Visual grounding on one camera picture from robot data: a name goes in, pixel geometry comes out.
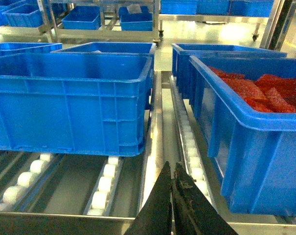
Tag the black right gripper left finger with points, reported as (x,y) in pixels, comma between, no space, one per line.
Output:
(155,218)

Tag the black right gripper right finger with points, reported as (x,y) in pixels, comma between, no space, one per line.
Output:
(193,213)

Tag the blue plastic crate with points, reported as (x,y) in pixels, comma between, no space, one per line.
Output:
(74,103)

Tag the white roller track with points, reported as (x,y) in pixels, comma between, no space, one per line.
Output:
(102,196)
(14,195)
(191,157)

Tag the middle white roller track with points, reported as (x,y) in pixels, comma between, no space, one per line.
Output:
(102,196)

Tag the blue crate with red contents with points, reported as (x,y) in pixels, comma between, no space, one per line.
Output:
(254,153)

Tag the red foam pieces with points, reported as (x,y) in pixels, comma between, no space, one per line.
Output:
(268,94)

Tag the left white roller track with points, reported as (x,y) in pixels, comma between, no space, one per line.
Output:
(14,195)

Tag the blue crate behind placed crate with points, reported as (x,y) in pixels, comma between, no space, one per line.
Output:
(108,49)

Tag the background blue crate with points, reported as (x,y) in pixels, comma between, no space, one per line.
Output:
(136,22)
(83,18)
(26,15)

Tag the background steel cart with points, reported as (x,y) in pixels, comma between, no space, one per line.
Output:
(110,22)

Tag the background blue crates row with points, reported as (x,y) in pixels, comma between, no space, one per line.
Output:
(245,8)

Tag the far left blue crate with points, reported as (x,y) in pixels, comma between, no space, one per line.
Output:
(9,48)

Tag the steel shelf rail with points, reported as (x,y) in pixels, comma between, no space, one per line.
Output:
(56,204)

